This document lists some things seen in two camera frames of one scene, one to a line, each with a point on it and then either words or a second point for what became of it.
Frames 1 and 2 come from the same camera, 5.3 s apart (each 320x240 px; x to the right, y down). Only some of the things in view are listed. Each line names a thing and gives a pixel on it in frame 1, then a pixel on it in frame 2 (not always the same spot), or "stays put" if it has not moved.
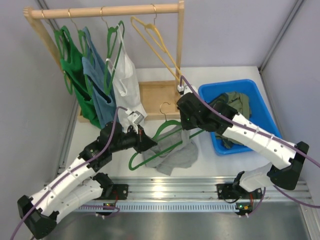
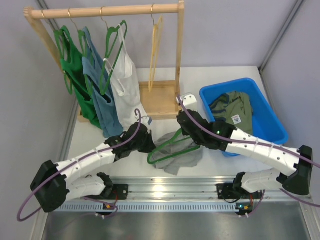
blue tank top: x=103 y=94 stays put
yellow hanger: x=151 y=32 to x=157 y=28
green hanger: x=165 y=121 to x=171 y=142
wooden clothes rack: x=157 y=100 stays put
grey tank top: x=184 y=155 stays put
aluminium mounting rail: x=208 y=188 stays put
